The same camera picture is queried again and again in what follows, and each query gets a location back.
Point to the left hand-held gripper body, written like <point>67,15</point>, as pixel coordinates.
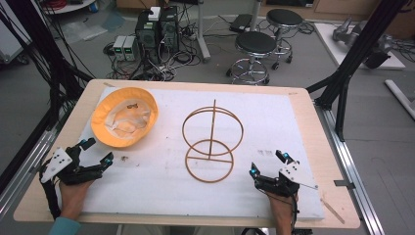
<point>55,161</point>

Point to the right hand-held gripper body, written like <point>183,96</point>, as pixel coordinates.
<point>295,173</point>

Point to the yellow bucket hat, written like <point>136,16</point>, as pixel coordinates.
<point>104,130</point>

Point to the person's right hand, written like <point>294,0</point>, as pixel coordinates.
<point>283,209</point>

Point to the person's left hand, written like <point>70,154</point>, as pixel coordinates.
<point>72,197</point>

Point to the thin wooden stick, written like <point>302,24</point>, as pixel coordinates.
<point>332,211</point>

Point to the white foam mat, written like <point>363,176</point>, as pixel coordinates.
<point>156,182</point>

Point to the grey power supply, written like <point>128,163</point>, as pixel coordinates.
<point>131,48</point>
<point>119,48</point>

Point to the clear plastic sheet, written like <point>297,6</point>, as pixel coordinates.
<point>88,29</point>

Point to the large black round stool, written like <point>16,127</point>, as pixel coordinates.
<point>255,42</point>

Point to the white floor board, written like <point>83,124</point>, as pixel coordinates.
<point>329,42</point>

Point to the black computer tower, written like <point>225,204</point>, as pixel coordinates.
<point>147,37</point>
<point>169,29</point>

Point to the white tube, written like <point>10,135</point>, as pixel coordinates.
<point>399,98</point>

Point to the round white table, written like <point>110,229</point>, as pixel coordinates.
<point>70,6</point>

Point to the small black round stool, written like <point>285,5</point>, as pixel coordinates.
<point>284,18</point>

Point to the grey robot part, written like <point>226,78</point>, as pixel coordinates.
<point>349,32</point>

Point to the black flat device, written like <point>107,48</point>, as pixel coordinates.
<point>241,23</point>

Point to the grey table leg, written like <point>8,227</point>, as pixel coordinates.
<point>202,36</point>

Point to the white box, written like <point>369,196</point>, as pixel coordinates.
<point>154,13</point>

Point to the aluminium rail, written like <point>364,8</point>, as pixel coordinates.
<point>26,163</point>
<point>352,176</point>

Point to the grey metal bracket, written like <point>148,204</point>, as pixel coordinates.
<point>344,184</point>

